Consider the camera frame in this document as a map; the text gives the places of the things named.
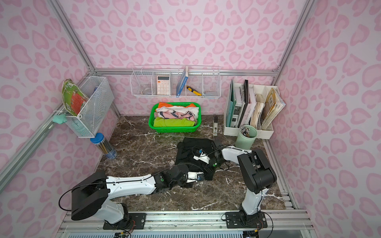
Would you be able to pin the green plastic basket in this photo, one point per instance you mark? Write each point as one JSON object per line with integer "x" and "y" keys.
{"x": 175, "y": 129}

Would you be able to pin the white book organizer box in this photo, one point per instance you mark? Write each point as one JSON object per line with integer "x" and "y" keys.
{"x": 250, "y": 102}

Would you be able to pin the bundle of pencils in cup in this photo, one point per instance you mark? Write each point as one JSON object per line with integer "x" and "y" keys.
{"x": 245, "y": 131}

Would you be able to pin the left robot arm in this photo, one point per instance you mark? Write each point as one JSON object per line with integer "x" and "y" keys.
{"x": 93, "y": 196}

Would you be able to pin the white wire wall shelf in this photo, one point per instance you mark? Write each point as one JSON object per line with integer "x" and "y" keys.
{"x": 204, "y": 79}

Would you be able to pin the green red snack packet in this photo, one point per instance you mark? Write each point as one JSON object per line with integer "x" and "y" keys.
{"x": 73, "y": 98}

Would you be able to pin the folded clothes in basket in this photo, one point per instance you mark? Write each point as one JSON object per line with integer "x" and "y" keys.
{"x": 169, "y": 115}

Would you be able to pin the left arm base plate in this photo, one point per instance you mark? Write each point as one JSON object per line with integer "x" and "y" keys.
{"x": 135, "y": 221}

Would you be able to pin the mint green wall hook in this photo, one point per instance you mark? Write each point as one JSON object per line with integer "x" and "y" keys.
{"x": 59, "y": 119}

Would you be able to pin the orange English textbook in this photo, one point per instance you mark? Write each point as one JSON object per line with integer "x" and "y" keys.
{"x": 269, "y": 108}

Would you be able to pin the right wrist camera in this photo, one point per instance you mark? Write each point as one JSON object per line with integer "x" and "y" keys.
{"x": 201, "y": 156}

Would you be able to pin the mint green pencil cup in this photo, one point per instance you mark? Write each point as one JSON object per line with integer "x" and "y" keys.
{"x": 246, "y": 143}

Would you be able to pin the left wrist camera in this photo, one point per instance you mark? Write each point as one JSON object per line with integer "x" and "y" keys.
{"x": 195, "y": 176}

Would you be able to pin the yellow utility knife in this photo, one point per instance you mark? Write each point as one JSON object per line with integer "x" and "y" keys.
{"x": 194, "y": 91}

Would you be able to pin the white mesh side basket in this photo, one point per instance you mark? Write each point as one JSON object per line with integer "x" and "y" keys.
{"x": 87, "y": 123}

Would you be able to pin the blue book on shelf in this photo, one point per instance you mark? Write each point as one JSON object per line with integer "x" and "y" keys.
{"x": 182, "y": 82}

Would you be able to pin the teal folder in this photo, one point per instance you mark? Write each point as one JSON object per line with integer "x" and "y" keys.
{"x": 231, "y": 102}

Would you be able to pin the white orange calculator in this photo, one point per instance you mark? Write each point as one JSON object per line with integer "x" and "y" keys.
{"x": 163, "y": 85}

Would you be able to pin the black shorts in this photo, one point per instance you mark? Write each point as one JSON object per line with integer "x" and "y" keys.
{"x": 187, "y": 149}

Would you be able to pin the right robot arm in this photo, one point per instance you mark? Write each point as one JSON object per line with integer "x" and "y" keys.
{"x": 257, "y": 173}

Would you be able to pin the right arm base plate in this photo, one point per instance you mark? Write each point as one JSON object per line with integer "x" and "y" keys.
{"x": 236, "y": 220}

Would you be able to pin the blue lidded pencil tube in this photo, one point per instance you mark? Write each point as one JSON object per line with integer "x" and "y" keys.
{"x": 104, "y": 145}

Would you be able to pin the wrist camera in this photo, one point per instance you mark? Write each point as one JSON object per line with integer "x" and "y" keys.
{"x": 201, "y": 156}
{"x": 195, "y": 176}

